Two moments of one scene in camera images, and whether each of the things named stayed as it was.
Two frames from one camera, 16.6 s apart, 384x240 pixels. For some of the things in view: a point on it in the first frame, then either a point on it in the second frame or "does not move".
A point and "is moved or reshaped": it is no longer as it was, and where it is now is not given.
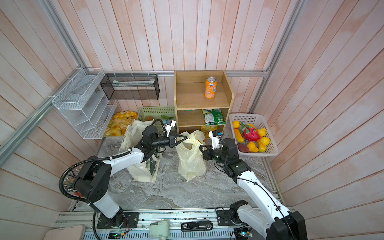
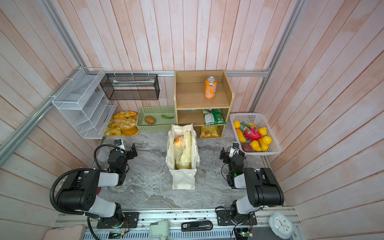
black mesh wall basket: x=131 y=86 does not move
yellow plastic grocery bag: x=191 y=159 is moved or reshaped
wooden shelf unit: x=203 y=100 does not move
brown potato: x=148 y=118 does not move
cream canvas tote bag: x=147 y=170 -> x=183 y=178
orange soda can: x=210 y=87 does not move
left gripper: x=172 y=141 -> x=129 y=153
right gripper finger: x=207 y=154 -> x=224 y=156
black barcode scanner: x=196 y=225 does not move
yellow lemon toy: x=264 y=140 does not move
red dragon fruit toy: x=248 y=132 does not move
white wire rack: x=89 y=114 does not move
